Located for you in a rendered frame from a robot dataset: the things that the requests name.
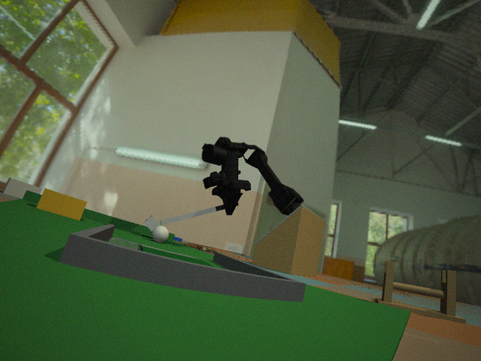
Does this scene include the green putting mat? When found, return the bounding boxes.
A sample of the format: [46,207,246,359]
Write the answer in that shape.
[0,199,410,361]

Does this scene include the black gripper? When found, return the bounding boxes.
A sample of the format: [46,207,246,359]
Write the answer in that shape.
[212,166,251,215]

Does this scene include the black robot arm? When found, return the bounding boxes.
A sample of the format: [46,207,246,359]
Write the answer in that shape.
[201,137,303,215]

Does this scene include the grey ball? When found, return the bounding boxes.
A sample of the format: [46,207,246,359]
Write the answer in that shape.
[152,226,168,242]

